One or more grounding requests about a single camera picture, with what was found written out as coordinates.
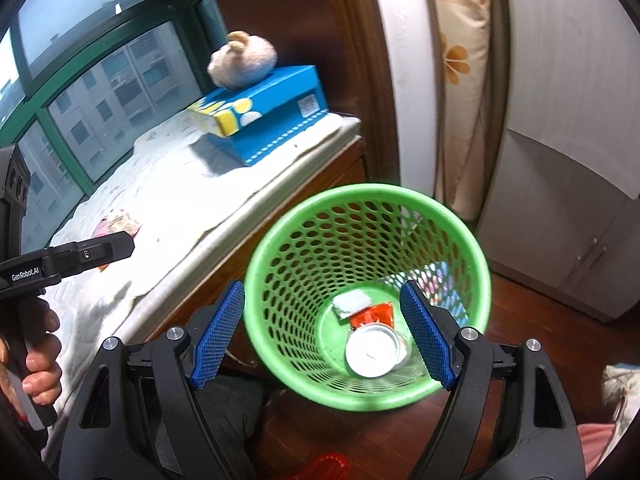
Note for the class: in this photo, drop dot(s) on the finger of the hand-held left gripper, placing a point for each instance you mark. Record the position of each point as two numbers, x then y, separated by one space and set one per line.
95 252

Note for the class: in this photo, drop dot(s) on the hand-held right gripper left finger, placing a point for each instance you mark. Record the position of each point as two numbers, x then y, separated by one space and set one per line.
217 335

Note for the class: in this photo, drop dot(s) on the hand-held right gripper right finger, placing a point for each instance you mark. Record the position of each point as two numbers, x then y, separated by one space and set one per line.
425 335

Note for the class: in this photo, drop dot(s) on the pink snack wrapper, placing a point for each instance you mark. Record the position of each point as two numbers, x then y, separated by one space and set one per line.
117 222

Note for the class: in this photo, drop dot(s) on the green plastic mesh basket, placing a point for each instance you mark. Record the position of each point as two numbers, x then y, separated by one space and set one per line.
300 260

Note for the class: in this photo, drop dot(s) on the person's left hand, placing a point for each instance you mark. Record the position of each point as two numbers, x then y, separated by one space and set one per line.
45 365

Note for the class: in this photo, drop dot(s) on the white round plastic lid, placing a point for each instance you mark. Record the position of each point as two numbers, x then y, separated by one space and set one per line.
375 352

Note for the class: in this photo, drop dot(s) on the red crumpled wrapper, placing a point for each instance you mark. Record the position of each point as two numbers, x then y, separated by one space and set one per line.
375 316

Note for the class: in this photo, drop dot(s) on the dark grey cloth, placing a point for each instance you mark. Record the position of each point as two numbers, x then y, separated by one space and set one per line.
240 410

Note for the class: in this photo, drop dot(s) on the white quilted mat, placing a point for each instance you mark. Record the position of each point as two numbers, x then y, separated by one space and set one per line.
190 200

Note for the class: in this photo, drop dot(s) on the red plastic object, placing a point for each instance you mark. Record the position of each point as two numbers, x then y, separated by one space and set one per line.
322 467

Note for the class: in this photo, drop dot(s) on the grey apartment building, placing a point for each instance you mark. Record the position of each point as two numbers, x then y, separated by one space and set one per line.
135 85

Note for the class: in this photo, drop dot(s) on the brown wooden window seat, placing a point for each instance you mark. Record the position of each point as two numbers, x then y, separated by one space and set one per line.
345 165

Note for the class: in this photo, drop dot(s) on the white crumpled cloth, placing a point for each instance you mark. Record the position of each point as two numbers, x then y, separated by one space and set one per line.
617 385

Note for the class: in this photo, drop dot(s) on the pink cloth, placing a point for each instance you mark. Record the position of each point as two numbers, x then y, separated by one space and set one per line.
597 447

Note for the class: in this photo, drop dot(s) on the white wardrobe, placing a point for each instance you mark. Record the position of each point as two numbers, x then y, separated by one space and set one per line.
560 160

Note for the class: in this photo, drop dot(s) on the blue dotted cardboard box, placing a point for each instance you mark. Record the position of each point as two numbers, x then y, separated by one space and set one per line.
280 110

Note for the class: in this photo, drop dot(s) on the beige plush toy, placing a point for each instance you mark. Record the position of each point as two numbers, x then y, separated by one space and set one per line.
245 62

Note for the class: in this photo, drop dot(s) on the beige floral curtain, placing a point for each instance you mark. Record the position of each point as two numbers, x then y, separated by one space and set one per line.
460 35

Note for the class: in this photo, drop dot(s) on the green window frame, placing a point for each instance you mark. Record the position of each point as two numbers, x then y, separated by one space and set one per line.
70 157

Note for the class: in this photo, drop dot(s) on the dark wooden frame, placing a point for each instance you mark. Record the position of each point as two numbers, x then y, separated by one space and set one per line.
300 10

